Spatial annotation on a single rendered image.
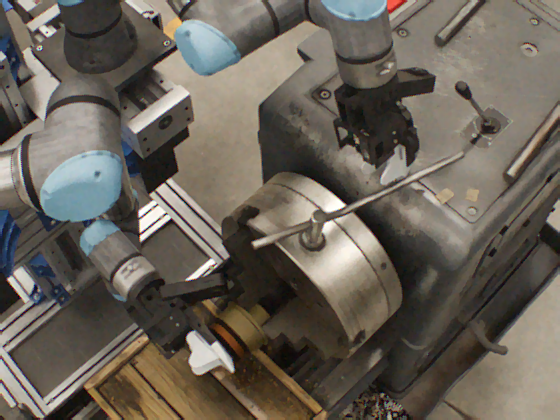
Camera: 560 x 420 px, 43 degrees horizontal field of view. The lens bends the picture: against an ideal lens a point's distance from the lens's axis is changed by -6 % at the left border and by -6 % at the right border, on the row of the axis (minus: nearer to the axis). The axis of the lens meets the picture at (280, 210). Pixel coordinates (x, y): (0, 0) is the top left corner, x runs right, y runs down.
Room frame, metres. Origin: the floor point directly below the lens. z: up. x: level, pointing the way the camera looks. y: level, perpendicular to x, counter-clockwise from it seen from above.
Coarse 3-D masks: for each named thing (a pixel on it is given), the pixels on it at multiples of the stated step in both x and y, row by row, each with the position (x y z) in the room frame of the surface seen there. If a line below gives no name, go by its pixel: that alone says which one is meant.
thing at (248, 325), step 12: (228, 312) 0.45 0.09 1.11; (240, 312) 0.44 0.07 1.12; (252, 312) 0.45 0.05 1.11; (264, 312) 0.45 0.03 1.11; (216, 324) 0.43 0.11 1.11; (228, 324) 0.42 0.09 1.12; (240, 324) 0.42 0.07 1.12; (252, 324) 0.42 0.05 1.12; (264, 324) 0.43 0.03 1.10; (216, 336) 0.41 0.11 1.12; (228, 336) 0.40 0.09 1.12; (240, 336) 0.40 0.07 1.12; (252, 336) 0.41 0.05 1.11; (264, 336) 0.41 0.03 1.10; (228, 348) 0.39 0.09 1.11; (240, 348) 0.39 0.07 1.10; (252, 348) 0.39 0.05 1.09; (240, 360) 0.38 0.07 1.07
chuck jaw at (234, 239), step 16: (240, 224) 0.57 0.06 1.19; (224, 240) 0.55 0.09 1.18; (240, 240) 0.54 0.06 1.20; (240, 256) 0.51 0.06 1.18; (256, 256) 0.52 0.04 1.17; (240, 272) 0.50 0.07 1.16; (256, 272) 0.50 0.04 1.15; (272, 272) 0.51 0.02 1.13; (240, 288) 0.48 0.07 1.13; (256, 288) 0.48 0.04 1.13; (272, 288) 0.49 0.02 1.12; (240, 304) 0.45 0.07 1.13
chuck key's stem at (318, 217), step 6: (318, 210) 0.51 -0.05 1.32; (312, 216) 0.50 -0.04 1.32; (318, 216) 0.50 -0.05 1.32; (324, 216) 0.50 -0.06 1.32; (312, 222) 0.50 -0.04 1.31; (318, 222) 0.50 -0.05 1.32; (324, 222) 0.50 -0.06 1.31; (312, 228) 0.50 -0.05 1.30; (318, 228) 0.50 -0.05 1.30; (312, 234) 0.50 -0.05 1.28; (318, 234) 0.50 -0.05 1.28; (312, 240) 0.51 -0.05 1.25
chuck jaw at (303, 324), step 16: (288, 304) 0.46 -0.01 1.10; (304, 304) 0.46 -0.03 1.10; (272, 320) 0.44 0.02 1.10; (288, 320) 0.43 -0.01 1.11; (304, 320) 0.43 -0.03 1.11; (320, 320) 0.43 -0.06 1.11; (272, 336) 0.41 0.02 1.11; (288, 336) 0.40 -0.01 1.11; (304, 336) 0.40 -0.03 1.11; (320, 336) 0.40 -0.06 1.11; (336, 336) 0.40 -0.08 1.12; (320, 352) 0.38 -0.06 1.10
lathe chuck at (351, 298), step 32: (256, 192) 0.64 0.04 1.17; (288, 192) 0.60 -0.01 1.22; (224, 224) 0.60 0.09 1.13; (256, 224) 0.55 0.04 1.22; (288, 224) 0.54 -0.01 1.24; (288, 256) 0.49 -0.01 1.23; (320, 256) 0.49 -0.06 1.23; (352, 256) 0.49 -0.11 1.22; (320, 288) 0.44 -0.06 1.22; (352, 288) 0.45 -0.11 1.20; (352, 320) 0.41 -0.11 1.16; (384, 320) 0.44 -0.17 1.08; (352, 352) 0.38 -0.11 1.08
